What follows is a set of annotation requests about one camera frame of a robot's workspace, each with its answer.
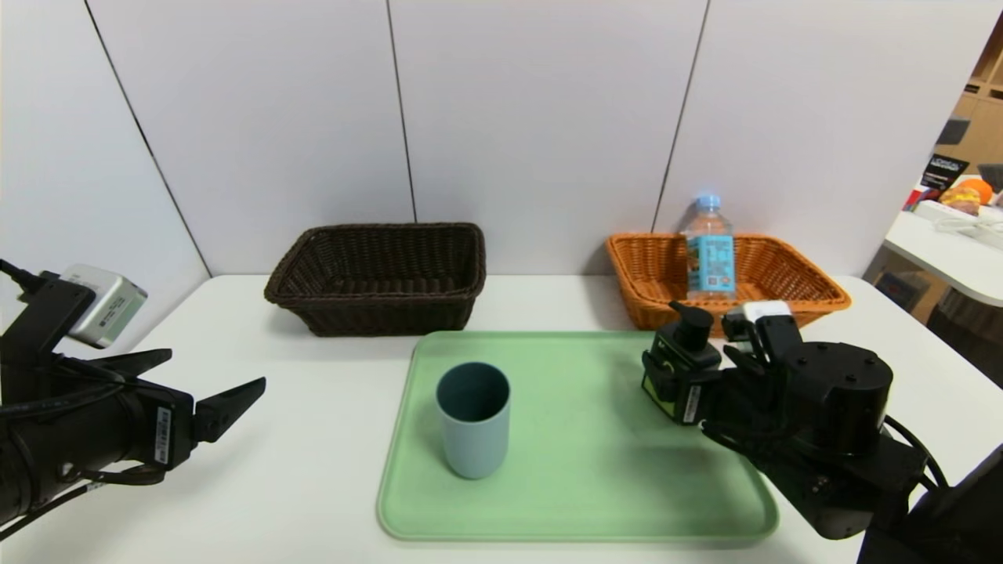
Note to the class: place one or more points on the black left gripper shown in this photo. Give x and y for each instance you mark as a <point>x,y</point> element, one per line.
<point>168,433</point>

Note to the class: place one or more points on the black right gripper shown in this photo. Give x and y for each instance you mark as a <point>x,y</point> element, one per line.
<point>683,394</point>

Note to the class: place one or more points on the black pump bottle green label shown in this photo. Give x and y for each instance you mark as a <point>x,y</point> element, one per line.
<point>693,345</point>

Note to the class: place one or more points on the clear water bottle blue cap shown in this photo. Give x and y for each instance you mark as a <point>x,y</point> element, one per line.
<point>709,258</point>

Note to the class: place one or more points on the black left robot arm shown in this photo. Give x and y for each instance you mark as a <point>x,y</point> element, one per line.
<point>63,446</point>

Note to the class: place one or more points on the black and silver right robot arm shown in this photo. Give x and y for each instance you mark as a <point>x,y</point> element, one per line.
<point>838,399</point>

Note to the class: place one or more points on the orange wicker basket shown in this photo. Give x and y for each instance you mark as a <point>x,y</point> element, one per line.
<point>783,274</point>

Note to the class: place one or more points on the dark brown wicker basket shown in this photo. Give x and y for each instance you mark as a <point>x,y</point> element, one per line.
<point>376,313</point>

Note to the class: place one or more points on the yellow-brown food item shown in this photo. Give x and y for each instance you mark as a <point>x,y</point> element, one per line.
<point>962,202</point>

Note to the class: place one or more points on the light green plastic tray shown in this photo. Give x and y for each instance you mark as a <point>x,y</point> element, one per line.
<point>580,470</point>

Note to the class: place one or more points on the blue-grey plastic cup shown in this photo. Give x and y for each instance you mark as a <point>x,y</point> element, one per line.
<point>474,446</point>

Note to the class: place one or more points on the white background table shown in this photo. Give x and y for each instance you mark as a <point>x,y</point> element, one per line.
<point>948,258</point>

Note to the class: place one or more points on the black printed sign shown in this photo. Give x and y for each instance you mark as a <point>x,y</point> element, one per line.
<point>946,171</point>

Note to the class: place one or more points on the orange round object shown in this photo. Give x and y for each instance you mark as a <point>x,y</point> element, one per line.
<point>978,190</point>

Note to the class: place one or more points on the grey box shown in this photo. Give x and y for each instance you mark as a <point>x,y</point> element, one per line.
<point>954,130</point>

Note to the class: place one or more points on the wooden shelf unit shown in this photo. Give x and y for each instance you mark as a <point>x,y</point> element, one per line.
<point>986,117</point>

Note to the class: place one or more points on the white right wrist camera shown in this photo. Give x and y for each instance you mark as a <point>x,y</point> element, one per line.
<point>764,311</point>

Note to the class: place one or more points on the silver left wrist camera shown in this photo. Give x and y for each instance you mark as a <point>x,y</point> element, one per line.
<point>106,305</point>

